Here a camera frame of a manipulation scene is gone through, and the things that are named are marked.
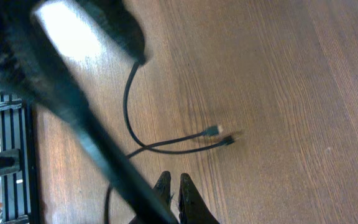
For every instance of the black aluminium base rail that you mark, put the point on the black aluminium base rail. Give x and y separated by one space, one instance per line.
19 195

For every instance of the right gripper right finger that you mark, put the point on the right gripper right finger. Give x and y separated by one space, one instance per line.
192 207

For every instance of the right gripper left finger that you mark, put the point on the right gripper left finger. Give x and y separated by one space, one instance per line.
151 205

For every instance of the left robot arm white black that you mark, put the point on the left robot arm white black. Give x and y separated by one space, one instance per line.
31 68

